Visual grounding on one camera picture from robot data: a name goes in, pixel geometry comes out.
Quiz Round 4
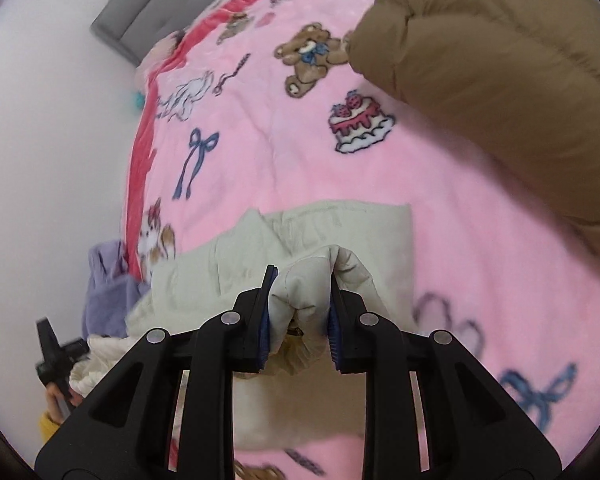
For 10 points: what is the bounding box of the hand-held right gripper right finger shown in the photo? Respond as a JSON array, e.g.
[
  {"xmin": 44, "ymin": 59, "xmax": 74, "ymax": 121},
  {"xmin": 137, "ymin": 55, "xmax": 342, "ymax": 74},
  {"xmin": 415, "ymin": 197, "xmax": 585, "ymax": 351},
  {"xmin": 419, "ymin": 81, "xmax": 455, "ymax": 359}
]
[{"xmin": 327, "ymin": 280, "xmax": 563, "ymax": 480}]

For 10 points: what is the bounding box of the grey padded headboard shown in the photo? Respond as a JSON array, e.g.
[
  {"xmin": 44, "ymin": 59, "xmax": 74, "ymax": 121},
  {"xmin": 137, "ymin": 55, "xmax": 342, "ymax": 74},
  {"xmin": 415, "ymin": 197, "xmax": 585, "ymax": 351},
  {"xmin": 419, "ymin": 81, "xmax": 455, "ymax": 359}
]
[{"xmin": 91, "ymin": 0, "xmax": 286, "ymax": 67}]

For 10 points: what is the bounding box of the pink printed blanket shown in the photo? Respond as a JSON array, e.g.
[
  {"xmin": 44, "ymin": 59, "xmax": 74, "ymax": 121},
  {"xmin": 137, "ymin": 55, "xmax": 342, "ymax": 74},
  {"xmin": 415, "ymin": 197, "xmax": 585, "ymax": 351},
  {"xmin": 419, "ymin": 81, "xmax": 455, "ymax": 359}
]
[{"xmin": 122, "ymin": 0, "xmax": 600, "ymax": 480}]

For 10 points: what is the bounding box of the person's left hand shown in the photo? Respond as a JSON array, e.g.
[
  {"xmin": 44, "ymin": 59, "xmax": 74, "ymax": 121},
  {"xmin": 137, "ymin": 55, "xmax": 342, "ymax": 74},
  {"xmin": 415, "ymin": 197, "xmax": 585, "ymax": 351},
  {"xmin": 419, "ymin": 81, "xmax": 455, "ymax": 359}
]
[{"xmin": 45, "ymin": 382, "xmax": 83, "ymax": 420}]

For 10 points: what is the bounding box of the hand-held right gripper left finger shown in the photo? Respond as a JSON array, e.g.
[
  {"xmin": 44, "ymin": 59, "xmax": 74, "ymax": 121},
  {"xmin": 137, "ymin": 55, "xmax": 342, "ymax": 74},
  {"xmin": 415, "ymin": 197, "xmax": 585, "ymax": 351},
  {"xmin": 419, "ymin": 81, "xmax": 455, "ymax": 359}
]
[{"xmin": 34, "ymin": 264, "xmax": 281, "ymax": 480}]

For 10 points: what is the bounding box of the pale pink pillow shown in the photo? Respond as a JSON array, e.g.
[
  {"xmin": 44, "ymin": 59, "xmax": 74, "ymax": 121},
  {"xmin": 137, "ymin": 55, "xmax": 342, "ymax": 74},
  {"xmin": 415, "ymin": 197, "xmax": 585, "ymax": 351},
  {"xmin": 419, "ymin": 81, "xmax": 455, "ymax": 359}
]
[{"xmin": 134, "ymin": 30, "xmax": 186, "ymax": 86}]

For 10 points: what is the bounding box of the cream quilted jacket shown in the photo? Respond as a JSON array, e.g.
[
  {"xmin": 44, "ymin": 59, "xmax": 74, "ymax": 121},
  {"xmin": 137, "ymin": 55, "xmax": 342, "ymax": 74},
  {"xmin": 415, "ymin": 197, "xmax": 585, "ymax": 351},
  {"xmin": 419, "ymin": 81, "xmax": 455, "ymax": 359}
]
[{"xmin": 70, "ymin": 200, "xmax": 413, "ymax": 453}]

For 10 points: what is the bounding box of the purple cloth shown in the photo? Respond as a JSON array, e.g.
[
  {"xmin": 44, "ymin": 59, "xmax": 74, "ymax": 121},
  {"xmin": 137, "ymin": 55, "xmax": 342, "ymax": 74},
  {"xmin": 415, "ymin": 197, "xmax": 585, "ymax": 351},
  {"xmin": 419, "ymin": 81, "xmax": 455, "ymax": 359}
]
[{"xmin": 81, "ymin": 240, "xmax": 152, "ymax": 338}]

